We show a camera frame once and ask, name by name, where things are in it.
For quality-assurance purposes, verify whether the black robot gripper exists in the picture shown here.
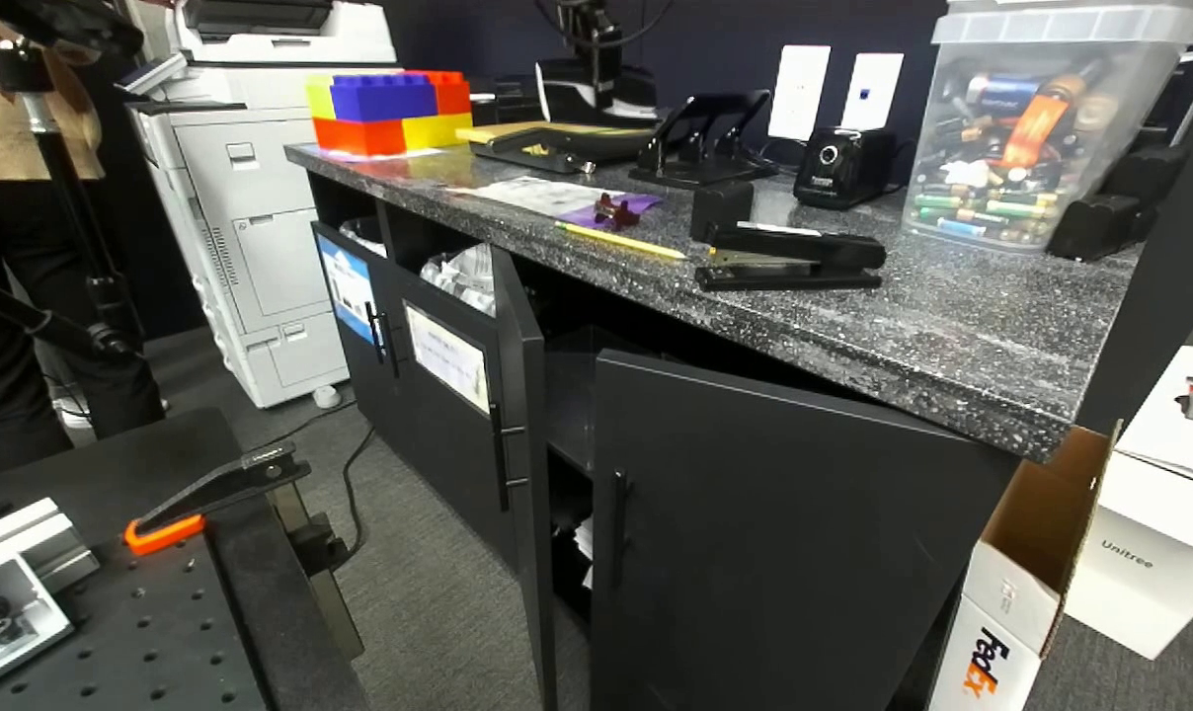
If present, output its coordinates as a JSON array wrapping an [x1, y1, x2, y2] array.
[[564, 0, 634, 85]]

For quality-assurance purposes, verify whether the black desk stapler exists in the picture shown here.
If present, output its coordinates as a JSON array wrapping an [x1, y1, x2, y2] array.
[[691, 216, 887, 297]]

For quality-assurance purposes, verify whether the black tray with yellow pad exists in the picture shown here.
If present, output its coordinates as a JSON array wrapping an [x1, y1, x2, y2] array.
[[456, 114, 659, 178]]

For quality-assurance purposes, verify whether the red toy building block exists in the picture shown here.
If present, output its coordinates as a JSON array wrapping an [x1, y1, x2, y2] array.
[[422, 69, 475, 120]]

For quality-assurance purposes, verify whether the white paper sheet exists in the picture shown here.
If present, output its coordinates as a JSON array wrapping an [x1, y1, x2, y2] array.
[[455, 175, 605, 220]]

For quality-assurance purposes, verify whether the purple sticky note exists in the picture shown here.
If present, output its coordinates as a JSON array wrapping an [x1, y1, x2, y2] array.
[[562, 191, 663, 235]]

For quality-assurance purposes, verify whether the yellow toy building block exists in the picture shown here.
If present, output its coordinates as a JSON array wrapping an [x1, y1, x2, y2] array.
[[397, 110, 479, 160]]

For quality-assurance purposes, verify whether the yellow pencil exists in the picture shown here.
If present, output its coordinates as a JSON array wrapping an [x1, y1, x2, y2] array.
[[551, 216, 691, 264]]

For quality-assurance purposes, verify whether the small black box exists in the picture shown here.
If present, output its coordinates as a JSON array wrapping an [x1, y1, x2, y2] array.
[[688, 178, 754, 244]]

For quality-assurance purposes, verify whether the blue toy building block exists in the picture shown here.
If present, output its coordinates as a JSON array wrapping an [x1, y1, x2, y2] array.
[[329, 71, 442, 125]]

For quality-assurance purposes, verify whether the orange toy building block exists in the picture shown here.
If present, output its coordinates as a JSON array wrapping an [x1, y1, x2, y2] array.
[[308, 114, 412, 162]]

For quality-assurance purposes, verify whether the black electric pencil sharpener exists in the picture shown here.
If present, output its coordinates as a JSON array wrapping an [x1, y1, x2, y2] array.
[[790, 121, 898, 212]]

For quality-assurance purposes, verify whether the white crumpled plastic bag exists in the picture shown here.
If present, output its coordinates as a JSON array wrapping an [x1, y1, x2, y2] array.
[[416, 240, 496, 319]]

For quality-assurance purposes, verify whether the yellow-green toy building block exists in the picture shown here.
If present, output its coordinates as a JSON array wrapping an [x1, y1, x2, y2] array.
[[300, 77, 341, 125]]

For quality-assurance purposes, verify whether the blue door label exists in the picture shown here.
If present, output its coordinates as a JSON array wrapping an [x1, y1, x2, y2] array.
[[314, 235, 392, 356]]

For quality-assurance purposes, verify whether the white door label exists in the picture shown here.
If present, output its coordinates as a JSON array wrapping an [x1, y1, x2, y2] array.
[[402, 299, 493, 414]]

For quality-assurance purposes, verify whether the white office printer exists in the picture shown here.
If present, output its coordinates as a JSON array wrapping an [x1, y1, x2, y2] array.
[[113, 0, 402, 414]]

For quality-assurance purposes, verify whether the black cabinet with granite top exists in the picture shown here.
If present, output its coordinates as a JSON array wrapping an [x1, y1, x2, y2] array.
[[279, 139, 1145, 711]]

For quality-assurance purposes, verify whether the black cabinet door with labels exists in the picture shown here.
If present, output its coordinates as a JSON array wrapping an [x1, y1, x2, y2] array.
[[308, 220, 549, 573]]

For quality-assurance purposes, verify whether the clear plastic marker bin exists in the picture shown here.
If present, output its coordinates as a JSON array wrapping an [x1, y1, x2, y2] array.
[[898, 0, 1193, 258]]

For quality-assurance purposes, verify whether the wide black cabinet door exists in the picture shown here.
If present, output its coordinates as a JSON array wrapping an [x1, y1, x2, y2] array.
[[583, 344, 1021, 711]]

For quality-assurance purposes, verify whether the black tripod pole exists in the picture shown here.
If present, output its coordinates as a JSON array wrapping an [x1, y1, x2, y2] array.
[[0, 264, 140, 366]]

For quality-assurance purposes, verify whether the open FedEx cardboard box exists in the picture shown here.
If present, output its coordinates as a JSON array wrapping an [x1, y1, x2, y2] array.
[[923, 423, 1112, 711]]

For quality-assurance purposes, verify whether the white box with penguin print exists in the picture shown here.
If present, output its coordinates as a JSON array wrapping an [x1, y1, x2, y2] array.
[[1058, 340, 1193, 665]]

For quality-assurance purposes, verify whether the black perforated breadboard table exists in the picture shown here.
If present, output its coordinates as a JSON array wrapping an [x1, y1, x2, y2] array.
[[0, 405, 366, 711]]

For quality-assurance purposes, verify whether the plain white wall plate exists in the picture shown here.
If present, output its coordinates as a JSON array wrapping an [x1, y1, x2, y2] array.
[[761, 40, 832, 148]]

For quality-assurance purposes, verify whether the white wall plate with hole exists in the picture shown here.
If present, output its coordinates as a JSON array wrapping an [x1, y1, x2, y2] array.
[[836, 49, 909, 139]]

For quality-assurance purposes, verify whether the black floor power cable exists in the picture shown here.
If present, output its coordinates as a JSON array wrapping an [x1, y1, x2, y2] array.
[[300, 414, 379, 573]]

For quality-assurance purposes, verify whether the orange-handled black clamp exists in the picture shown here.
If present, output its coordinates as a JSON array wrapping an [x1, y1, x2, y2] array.
[[117, 448, 310, 560]]

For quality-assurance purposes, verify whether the silver metal camera mount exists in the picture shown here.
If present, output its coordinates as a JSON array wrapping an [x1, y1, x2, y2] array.
[[0, 494, 101, 692]]

